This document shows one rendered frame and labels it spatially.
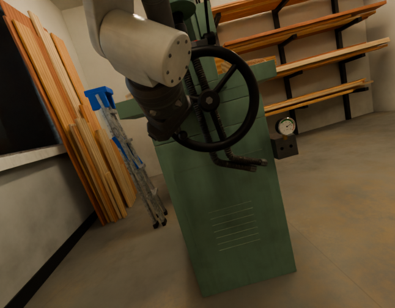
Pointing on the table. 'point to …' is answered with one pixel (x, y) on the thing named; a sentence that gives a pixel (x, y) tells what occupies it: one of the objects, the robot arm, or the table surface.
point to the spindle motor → (189, 8)
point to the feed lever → (208, 27)
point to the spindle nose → (179, 21)
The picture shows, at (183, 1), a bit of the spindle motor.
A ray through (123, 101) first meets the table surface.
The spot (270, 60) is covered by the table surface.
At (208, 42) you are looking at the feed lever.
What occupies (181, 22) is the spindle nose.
